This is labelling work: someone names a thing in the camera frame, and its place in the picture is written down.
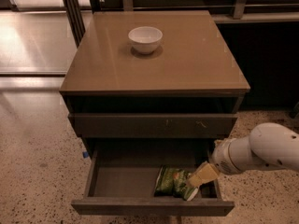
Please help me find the metal railing frame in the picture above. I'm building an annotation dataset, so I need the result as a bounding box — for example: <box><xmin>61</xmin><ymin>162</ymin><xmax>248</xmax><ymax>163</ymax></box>
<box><xmin>63</xmin><ymin>0</ymin><xmax>299</xmax><ymax>44</ymax></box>

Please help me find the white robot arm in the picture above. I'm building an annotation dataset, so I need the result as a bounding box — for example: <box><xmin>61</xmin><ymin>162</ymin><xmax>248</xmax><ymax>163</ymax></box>
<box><xmin>186</xmin><ymin>123</ymin><xmax>299</xmax><ymax>188</ymax></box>

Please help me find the brown drawer cabinet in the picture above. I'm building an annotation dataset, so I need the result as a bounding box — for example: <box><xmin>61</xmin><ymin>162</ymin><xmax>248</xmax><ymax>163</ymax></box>
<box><xmin>60</xmin><ymin>11</ymin><xmax>249</xmax><ymax>151</ymax></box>

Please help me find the closed top drawer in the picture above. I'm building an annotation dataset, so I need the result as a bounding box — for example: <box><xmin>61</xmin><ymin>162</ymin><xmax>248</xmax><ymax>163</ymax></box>
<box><xmin>68</xmin><ymin>113</ymin><xmax>237</xmax><ymax>138</ymax></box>

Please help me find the green jalapeno chip bag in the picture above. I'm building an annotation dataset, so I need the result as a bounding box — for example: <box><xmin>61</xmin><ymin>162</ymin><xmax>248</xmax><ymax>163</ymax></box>
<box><xmin>154</xmin><ymin>166</ymin><xmax>199</xmax><ymax>201</ymax></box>

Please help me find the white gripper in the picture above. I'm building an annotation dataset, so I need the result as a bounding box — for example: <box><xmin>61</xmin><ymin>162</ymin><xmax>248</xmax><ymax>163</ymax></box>
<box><xmin>186</xmin><ymin>136</ymin><xmax>252</xmax><ymax>188</ymax></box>

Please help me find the white ceramic bowl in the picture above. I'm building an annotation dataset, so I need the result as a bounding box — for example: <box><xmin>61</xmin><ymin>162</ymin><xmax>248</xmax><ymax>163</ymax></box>
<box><xmin>128</xmin><ymin>26</ymin><xmax>163</xmax><ymax>54</ymax></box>

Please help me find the blue tape piece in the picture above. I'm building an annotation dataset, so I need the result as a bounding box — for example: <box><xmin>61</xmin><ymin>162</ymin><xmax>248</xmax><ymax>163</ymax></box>
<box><xmin>82</xmin><ymin>151</ymin><xmax>89</xmax><ymax>159</ymax></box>

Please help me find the open middle drawer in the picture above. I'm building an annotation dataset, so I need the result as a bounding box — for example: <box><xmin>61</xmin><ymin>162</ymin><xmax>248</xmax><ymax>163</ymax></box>
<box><xmin>72</xmin><ymin>139</ymin><xmax>235</xmax><ymax>217</ymax></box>

